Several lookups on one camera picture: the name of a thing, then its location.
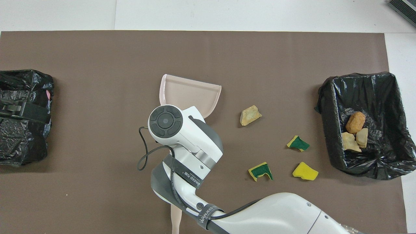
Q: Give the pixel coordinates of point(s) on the beige hand brush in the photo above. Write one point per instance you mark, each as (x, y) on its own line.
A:
(175, 221)

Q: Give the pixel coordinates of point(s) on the pale bread chunk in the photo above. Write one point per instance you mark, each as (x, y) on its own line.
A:
(250, 116)

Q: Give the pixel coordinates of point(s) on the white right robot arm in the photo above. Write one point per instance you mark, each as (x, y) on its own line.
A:
(182, 130)

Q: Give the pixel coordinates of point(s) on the striped croissant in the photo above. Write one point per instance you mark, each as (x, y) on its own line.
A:
(350, 142)
(362, 137)

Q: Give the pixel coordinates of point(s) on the all yellow sponge piece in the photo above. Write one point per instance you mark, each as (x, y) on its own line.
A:
(305, 171)

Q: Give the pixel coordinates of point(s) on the beige plastic dustpan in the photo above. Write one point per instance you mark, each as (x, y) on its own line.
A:
(188, 94)

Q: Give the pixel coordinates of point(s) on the brown table mat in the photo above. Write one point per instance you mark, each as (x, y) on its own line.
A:
(97, 65)

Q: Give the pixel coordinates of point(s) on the green yellow sponge piece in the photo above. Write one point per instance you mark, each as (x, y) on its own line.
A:
(299, 143)
(260, 170)

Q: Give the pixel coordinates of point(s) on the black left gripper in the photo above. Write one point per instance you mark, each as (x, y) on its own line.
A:
(9, 110)

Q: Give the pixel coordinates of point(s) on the black bag lined bin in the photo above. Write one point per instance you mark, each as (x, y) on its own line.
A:
(383, 97)
(26, 146)

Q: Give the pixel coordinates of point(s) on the dark ribbed panel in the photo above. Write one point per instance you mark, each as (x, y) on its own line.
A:
(404, 9)

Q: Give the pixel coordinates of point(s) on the brown bread roll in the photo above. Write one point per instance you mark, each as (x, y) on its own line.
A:
(355, 123)

